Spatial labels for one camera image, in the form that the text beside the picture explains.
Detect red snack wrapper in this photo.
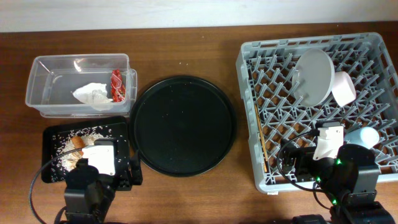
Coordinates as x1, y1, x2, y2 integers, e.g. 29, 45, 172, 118
111, 69, 126, 102

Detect light blue plastic cup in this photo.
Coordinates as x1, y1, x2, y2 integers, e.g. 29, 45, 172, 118
344, 127, 380, 149

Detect white bowl with food scraps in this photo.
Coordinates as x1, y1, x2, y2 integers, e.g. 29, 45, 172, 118
331, 72, 356, 107

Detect orange carrot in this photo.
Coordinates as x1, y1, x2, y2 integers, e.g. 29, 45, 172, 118
71, 136, 86, 156

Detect black rectangular tray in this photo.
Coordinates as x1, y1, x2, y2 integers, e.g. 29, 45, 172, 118
42, 116, 133, 190

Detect wooden chopstick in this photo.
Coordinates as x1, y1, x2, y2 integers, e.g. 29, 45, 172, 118
254, 104, 265, 149
259, 130, 268, 173

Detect spilled rice food scraps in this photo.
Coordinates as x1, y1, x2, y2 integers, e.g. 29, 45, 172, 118
50, 126, 112, 183

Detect grey dishwasher rack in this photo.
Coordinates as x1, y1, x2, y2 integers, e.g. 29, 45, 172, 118
236, 32, 397, 194

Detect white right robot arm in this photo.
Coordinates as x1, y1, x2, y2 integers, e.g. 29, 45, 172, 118
282, 143, 395, 223

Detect clear plastic waste bin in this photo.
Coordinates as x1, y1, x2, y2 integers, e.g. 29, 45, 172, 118
25, 54, 137, 118

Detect white paper napkin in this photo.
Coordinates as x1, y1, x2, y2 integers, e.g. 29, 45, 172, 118
72, 83, 113, 111

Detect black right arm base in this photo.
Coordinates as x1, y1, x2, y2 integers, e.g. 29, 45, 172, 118
291, 215, 328, 224

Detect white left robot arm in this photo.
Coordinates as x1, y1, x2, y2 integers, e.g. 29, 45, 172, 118
64, 138, 143, 223

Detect round black serving tray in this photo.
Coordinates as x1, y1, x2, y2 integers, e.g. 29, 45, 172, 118
129, 75, 237, 177

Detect grey round plate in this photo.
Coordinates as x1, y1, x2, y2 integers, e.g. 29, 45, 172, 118
292, 49, 335, 107

